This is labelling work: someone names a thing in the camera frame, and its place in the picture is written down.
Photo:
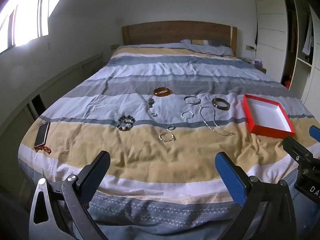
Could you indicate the twisted silver hoop earring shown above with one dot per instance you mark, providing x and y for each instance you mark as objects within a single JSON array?
[{"x": 166, "y": 137}]

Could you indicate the silver wristwatch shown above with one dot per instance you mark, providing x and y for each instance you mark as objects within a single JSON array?
[{"x": 150, "y": 102}]

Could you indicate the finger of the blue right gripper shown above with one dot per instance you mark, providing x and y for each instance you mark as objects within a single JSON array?
[{"x": 314, "y": 132}]

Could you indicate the grey pillow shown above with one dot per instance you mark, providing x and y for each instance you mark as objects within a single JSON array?
[{"x": 208, "y": 47}]

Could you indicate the thin silver bangle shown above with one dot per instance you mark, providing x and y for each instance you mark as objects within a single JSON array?
[{"x": 192, "y": 100}]

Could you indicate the wooden bedside table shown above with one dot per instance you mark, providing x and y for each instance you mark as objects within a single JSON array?
[{"x": 260, "y": 68}]

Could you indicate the dark olive bangle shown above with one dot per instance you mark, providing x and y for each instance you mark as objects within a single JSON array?
[{"x": 221, "y": 104}]

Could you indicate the wall socket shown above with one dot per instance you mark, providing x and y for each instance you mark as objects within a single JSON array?
[{"x": 251, "y": 48}]

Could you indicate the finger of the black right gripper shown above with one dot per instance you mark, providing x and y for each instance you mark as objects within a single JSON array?
[{"x": 297, "y": 151}]

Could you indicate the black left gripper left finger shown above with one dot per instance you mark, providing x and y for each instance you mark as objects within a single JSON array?
[{"x": 91, "y": 176}]

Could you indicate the striped bed duvet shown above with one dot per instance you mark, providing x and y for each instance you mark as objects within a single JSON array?
[{"x": 169, "y": 185}]

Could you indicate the bright window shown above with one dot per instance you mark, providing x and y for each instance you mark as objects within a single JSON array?
[{"x": 25, "y": 20}]

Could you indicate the red shallow box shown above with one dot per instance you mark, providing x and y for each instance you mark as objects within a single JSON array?
[{"x": 266, "y": 117}]

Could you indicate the white wardrobe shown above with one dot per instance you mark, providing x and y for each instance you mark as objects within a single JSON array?
[{"x": 281, "y": 32}]

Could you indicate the purple tissue box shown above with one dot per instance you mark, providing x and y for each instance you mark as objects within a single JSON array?
[{"x": 257, "y": 62}]

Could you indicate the amber bangle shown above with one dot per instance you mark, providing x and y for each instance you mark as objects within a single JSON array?
[{"x": 162, "y": 91}]

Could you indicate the red item in wardrobe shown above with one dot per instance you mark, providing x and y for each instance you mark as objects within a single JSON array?
[{"x": 287, "y": 81}]

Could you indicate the black smartphone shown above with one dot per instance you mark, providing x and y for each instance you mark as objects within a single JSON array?
[{"x": 42, "y": 134}]

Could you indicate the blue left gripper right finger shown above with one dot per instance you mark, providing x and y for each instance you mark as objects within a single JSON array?
[{"x": 233, "y": 177}]

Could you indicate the wooden headboard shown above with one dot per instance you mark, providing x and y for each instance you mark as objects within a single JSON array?
[{"x": 174, "y": 31}]

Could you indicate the hanging clothes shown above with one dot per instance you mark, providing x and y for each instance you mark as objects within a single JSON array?
[{"x": 308, "y": 40}]

